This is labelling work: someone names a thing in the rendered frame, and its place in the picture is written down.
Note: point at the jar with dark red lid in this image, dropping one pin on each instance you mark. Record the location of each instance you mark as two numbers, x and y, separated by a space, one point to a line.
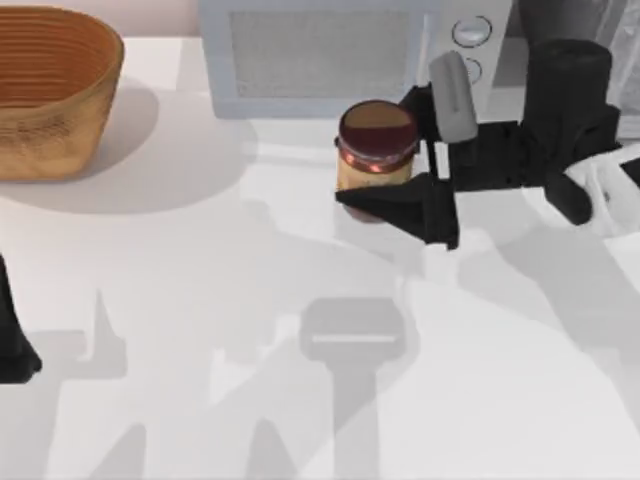
376 132

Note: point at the small grey microwave knob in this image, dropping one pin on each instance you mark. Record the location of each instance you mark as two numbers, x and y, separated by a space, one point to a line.
475 70

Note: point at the large grey microwave knob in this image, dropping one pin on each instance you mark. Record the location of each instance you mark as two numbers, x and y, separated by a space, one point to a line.
471 31

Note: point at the pale microwave oven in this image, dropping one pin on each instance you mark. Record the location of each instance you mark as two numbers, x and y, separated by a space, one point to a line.
470 10

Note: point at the pale microwave door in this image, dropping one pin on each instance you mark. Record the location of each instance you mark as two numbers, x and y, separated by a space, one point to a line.
320 55

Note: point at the brown wicker basket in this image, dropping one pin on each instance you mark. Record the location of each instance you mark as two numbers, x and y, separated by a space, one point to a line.
55 130

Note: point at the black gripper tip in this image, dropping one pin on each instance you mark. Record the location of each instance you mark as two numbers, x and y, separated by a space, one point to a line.
12 335

